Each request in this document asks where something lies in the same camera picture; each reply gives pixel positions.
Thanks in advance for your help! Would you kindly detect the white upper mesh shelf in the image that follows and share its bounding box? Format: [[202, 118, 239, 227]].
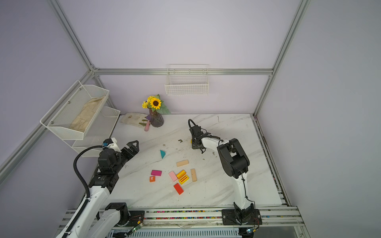
[[40, 81, 109, 140]]

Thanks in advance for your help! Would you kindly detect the orange ridged wood block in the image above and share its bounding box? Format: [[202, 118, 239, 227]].
[[176, 170, 186, 179]]

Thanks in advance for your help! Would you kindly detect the white lower mesh shelf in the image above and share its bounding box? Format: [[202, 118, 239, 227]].
[[71, 106, 120, 153]]

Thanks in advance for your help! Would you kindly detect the aluminium front rail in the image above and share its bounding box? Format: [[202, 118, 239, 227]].
[[109, 206, 310, 238]]

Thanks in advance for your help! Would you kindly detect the sunflower bouquet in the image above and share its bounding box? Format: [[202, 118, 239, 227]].
[[142, 94, 171, 115]]

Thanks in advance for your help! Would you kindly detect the pink wood block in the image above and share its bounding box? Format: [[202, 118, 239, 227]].
[[169, 171, 178, 182]]

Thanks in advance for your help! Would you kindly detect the white wire wall basket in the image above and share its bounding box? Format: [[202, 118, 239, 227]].
[[165, 64, 209, 96]]

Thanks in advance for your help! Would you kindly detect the red wood block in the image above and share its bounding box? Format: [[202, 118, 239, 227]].
[[174, 183, 184, 195]]

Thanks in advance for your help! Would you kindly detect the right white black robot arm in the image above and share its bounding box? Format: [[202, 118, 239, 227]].
[[188, 120, 256, 225]]

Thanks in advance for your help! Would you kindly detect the long natural wood block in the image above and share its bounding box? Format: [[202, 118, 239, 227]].
[[190, 169, 197, 182]]

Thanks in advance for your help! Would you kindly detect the yellow red striped block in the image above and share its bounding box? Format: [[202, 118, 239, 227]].
[[178, 175, 189, 184]]

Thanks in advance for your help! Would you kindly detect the pink tube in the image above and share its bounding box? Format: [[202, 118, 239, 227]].
[[144, 120, 150, 131]]

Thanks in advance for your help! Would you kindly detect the teal triangular wood block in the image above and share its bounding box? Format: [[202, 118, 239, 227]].
[[160, 150, 166, 159]]

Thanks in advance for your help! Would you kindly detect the white mesh shelf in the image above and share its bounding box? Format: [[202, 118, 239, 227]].
[[71, 106, 120, 153], [40, 81, 109, 140]]

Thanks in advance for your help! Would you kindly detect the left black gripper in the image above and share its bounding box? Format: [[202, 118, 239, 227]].
[[113, 140, 139, 174]]

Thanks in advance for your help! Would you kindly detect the white cloth on table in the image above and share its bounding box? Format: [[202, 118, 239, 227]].
[[120, 113, 148, 129]]

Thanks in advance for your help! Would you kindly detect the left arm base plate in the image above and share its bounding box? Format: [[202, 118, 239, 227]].
[[116, 210, 145, 227]]

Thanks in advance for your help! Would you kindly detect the dark purple glass vase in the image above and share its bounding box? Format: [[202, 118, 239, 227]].
[[149, 109, 164, 128]]

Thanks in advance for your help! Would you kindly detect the magenta wood block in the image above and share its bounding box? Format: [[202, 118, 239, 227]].
[[151, 170, 162, 177]]

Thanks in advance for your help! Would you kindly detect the beige cloth in shelf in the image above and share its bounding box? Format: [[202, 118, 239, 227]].
[[69, 96, 105, 132]]

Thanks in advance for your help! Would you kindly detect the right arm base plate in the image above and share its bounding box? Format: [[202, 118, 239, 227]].
[[221, 208, 263, 226]]

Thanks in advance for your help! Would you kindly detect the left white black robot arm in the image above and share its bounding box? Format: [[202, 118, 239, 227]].
[[57, 138, 140, 238]]

